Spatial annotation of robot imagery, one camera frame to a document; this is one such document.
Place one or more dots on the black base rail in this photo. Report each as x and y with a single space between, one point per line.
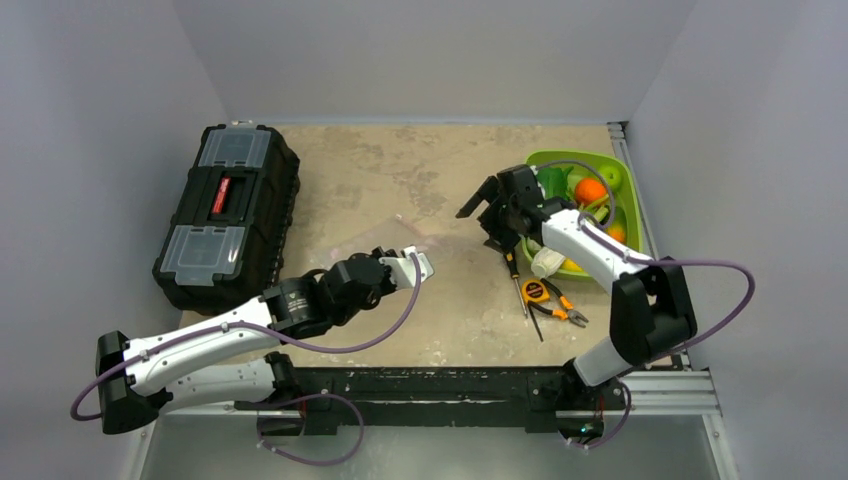
345 413

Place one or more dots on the green toy apple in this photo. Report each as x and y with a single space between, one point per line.
611 176

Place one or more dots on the black yellow screwdriver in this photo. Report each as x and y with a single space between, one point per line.
512 267

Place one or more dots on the orange handled pliers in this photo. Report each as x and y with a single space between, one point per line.
556 307

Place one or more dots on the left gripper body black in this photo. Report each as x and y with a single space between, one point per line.
387 282

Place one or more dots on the toy mango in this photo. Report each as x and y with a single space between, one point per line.
617 232

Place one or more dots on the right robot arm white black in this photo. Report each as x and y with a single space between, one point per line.
651 310

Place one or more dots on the clear zip top bag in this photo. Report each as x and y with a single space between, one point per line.
452 251

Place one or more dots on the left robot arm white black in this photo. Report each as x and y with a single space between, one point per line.
139 379

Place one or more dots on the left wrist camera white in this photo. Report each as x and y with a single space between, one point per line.
418 267

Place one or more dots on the yellow tape measure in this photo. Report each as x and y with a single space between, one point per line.
534 291

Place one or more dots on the green toy bok choy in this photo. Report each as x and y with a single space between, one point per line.
554 181

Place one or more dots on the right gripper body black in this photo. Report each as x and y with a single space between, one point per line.
499 208

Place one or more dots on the aluminium frame rail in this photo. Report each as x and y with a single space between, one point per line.
676 391

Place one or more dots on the orange toy fruit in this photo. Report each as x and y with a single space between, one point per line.
588 191

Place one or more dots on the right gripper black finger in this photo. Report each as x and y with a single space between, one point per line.
486 192
495 243

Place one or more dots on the black plastic toolbox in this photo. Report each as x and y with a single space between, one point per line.
226 238

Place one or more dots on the green plastic basket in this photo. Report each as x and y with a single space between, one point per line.
628 213

